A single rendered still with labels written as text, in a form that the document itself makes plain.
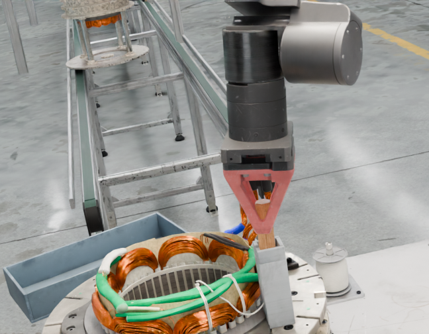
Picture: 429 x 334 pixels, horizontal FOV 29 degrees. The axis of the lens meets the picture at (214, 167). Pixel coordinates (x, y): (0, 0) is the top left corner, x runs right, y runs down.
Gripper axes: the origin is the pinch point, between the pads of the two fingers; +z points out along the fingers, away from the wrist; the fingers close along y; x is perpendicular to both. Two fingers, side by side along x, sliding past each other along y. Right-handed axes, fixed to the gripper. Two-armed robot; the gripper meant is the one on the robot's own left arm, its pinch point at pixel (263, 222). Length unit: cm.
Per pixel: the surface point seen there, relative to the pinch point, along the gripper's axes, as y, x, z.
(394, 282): 65, -19, 37
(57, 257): 30.9, 32.6, 16.3
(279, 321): -0.7, -1.1, 10.6
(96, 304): 0.1, 18.2, 8.8
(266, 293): -1.1, 0.0, 7.3
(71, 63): 289, 105, 30
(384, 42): 597, -60, 75
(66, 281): 21.1, 28.4, 15.7
